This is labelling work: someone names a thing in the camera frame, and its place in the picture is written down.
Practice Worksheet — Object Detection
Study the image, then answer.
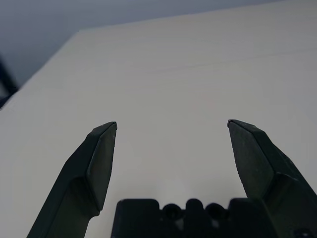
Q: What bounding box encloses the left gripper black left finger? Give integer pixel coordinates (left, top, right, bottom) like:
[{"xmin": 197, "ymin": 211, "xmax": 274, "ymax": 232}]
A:
[{"xmin": 26, "ymin": 121, "xmax": 118, "ymax": 238}]

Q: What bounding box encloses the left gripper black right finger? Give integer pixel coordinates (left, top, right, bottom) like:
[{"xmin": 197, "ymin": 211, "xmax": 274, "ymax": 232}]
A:
[{"xmin": 227, "ymin": 119, "xmax": 317, "ymax": 238}]

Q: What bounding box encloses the beige side table black frame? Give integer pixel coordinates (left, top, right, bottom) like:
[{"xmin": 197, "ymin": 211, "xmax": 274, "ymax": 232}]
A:
[{"xmin": 0, "ymin": 53, "xmax": 19, "ymax": 109}]

